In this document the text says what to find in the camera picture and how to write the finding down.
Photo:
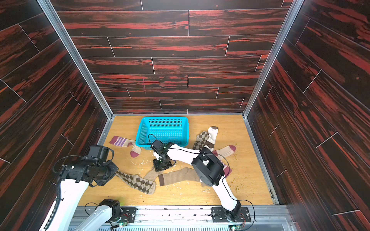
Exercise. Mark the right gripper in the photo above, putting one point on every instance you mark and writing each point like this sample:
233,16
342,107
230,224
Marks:
161,163

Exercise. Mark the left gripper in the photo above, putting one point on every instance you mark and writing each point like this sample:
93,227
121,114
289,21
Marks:
104,180

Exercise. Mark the tan ribbed sock front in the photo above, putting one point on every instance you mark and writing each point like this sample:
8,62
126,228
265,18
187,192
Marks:
185,174

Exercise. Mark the argyle sock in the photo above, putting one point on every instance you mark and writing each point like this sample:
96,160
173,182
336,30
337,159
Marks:
200,141
137,182

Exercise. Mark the turquoise plastic basket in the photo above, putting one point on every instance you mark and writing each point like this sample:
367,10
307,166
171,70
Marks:
164,128

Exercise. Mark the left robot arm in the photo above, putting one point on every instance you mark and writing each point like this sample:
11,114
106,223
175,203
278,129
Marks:
73,180

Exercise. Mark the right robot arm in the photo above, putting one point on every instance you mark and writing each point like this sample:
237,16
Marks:
207,166

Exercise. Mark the purple striped sock left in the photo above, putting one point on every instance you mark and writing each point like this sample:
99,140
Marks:
124,142

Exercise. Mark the purple striped sock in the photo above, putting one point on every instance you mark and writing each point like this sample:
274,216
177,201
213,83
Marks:
124,142
221,154

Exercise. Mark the white brown striped sock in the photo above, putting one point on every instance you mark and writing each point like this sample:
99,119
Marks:
212,135

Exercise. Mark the purple striped sock right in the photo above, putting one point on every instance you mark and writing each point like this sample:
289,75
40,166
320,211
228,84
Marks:
221,154

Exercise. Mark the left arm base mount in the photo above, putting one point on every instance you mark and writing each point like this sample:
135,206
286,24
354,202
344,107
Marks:
119,214

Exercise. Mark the metal front rail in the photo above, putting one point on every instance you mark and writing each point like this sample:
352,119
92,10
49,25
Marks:
198,218

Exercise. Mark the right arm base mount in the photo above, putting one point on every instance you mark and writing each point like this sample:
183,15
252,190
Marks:
220,214

